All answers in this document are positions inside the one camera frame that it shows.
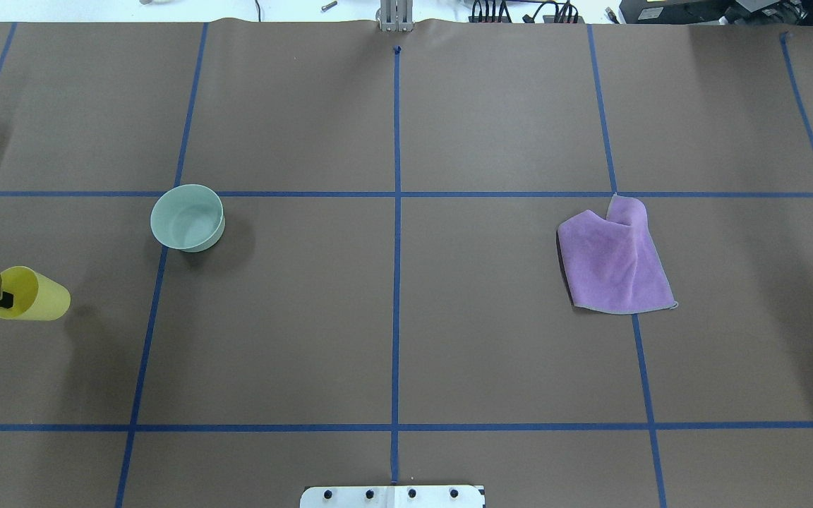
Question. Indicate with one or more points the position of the yellow plastic cup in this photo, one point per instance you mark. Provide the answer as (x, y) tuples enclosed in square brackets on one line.
[(35, 297)]

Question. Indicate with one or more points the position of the mint green plastic bowl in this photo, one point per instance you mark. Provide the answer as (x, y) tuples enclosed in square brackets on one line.
[(188, 218)]

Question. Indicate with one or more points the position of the purple microfiber cloth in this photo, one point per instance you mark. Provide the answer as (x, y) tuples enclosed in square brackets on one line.
[(611, 263)]

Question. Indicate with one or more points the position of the black power strip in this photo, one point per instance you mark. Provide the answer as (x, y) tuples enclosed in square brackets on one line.
[(529, 12)]

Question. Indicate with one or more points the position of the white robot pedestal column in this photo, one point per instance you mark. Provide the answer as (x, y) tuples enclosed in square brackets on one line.
[(394, 496)]

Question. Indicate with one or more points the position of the aluminium camera mount post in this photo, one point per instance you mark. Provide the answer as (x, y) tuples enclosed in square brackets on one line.
[(395, 16)]

